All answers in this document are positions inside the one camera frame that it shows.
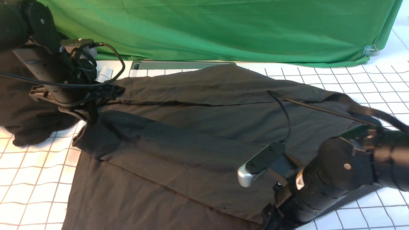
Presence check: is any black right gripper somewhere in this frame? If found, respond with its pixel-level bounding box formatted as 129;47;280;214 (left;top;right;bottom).
261;153;317;230

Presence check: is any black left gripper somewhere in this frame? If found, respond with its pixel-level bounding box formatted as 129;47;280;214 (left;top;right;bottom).
13;46;117;124

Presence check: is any gray long-sleeved shirt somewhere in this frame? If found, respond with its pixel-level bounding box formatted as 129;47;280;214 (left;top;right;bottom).
61;65;381;230

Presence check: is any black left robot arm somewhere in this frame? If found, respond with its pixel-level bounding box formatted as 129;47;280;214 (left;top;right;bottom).
1;0;124;124

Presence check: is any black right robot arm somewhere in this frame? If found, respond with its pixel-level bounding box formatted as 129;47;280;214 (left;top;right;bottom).
262;126;408;230

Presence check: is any pile of black clothes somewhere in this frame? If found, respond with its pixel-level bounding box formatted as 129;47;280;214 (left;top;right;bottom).
0;48;83;147

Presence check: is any metal binder clip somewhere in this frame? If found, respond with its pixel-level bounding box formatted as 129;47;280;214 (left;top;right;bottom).
362;44;378;57

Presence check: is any green backdrop cloth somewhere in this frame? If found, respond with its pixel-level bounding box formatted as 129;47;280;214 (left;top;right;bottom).
41;0;402;67

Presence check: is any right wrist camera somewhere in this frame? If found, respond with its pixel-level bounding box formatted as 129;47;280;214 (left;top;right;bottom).
237;140;285;188

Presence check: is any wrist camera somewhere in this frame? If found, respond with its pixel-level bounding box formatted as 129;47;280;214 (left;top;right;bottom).
237;140;285;188
61;38;114;84

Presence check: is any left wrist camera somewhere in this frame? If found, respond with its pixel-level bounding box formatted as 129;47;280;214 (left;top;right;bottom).
61;38;114;84

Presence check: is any black right camera cable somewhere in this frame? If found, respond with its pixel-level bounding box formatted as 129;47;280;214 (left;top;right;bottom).
267;90;409;142

